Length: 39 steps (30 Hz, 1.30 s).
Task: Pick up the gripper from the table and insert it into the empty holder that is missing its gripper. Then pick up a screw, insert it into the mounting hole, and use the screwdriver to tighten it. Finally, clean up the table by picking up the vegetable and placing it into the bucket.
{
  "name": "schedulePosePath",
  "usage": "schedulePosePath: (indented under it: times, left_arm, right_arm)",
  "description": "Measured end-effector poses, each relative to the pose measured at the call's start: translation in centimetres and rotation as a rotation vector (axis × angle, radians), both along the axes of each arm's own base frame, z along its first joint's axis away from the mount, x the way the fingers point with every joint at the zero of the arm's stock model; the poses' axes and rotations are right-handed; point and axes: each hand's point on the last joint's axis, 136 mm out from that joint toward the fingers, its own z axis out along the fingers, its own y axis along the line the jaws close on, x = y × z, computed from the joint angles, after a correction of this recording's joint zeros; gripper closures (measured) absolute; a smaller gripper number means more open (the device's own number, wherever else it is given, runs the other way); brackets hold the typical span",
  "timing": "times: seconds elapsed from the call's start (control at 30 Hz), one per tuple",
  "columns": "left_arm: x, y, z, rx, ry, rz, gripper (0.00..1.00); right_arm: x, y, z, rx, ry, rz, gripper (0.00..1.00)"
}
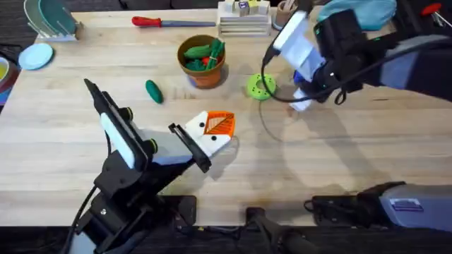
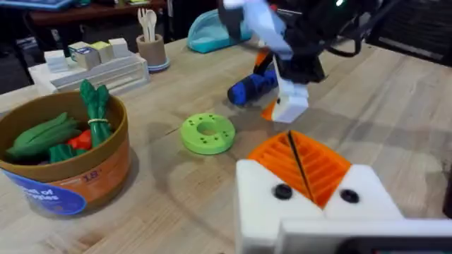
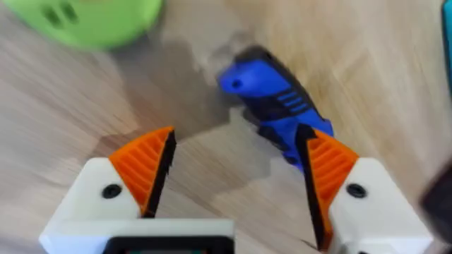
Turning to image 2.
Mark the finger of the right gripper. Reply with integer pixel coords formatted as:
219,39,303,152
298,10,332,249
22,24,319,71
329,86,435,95
252,49,275,76
260,65,311,125

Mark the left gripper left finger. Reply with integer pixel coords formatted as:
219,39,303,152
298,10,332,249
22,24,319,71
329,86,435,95
235,131,324,254

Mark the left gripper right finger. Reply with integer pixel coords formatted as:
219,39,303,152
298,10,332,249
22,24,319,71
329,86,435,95
290,130,404,220

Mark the blue electric screwdriver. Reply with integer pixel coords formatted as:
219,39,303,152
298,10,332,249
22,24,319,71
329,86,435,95
227,68,280,107

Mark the teal plastic tray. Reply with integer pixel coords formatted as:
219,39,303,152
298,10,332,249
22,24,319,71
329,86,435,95
186,8,254,54

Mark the green disc with holes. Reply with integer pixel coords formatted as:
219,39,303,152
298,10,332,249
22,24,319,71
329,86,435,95
179,112,237,156

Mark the beige cup with cutlery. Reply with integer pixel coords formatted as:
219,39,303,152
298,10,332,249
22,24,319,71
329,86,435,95
135,7,171,74

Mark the white box with blocks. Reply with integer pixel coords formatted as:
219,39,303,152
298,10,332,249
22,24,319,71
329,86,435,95
28,37,151,97

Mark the brown tub of toy vegetables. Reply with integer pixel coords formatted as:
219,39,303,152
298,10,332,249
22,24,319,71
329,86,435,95
0,79,132,217

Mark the black cable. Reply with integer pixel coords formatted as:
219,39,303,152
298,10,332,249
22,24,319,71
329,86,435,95
323,0,402,59

